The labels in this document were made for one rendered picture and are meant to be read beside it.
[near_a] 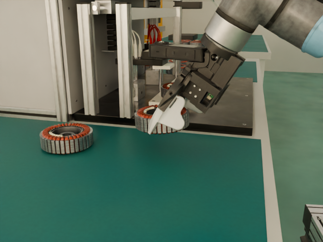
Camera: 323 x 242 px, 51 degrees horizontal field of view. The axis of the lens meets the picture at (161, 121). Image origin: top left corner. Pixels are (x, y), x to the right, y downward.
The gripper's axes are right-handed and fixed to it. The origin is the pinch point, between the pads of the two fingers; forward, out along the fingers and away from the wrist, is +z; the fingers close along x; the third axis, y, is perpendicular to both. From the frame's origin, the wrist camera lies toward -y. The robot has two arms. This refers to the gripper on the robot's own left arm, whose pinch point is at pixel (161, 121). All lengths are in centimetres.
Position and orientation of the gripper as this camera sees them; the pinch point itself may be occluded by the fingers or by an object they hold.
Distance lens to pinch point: 69.7
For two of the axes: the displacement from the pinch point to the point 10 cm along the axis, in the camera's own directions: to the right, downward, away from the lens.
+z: -4.5, 7.6, 4.8
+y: 7.8, 5.9, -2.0
